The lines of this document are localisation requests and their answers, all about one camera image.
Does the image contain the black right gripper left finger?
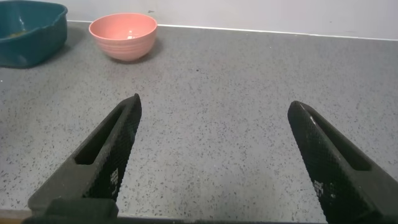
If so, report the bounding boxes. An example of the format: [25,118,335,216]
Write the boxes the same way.
[27,93,142,213]

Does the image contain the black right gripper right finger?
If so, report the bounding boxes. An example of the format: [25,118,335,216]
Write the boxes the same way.
[287,100,398,224]

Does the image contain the pink ribbed bowl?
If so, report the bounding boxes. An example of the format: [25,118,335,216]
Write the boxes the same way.
[88,12,158,62]

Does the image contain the teal plastic basin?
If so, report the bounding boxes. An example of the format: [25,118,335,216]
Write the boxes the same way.
[0,0,68,68]

